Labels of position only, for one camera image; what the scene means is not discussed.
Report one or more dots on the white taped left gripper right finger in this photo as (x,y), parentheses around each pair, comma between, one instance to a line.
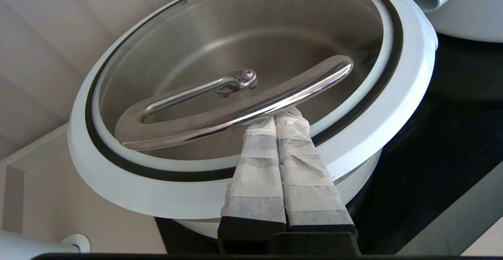
(310,189)

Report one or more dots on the wide black glass cooktop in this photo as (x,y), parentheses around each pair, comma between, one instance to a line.
(432,153)

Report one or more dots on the white metal pole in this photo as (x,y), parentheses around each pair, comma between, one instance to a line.
(23,246)

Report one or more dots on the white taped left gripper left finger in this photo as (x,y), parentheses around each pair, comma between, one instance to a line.
(255,181)

